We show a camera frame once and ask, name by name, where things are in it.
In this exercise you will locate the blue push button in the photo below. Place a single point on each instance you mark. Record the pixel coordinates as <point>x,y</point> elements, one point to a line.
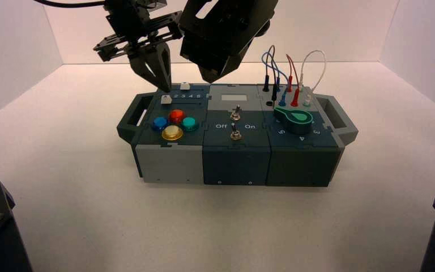
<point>160,123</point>

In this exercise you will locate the grey rectangular display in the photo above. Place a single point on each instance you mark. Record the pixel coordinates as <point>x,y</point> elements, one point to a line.
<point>234,98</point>

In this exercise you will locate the dark teal grey control box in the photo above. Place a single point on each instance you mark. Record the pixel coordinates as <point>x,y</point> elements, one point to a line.
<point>236,161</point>

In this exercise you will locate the white slider knob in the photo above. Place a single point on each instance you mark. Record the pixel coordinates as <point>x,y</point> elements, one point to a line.
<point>166,100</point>
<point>185,86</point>

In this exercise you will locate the green rotary knob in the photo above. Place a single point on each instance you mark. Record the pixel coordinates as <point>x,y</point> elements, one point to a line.
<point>296,121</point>

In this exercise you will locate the teal push button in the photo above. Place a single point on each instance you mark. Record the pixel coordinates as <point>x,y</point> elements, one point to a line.
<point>189,123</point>

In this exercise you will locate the orange push button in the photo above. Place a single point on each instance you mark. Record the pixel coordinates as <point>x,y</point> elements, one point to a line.
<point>176,115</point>

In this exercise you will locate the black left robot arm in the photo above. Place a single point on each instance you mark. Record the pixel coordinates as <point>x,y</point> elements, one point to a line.
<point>135,3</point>

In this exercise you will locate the yellow push button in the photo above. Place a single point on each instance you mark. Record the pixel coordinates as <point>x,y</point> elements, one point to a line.
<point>172,132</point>

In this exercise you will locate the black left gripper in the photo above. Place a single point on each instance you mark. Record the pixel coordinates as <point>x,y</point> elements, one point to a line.
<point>129,32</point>

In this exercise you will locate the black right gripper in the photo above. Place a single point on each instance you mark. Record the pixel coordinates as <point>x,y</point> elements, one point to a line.
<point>236,22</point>

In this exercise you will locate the metal toggle switch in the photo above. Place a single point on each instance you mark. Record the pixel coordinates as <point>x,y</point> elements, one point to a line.
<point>235,134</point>
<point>235,113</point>

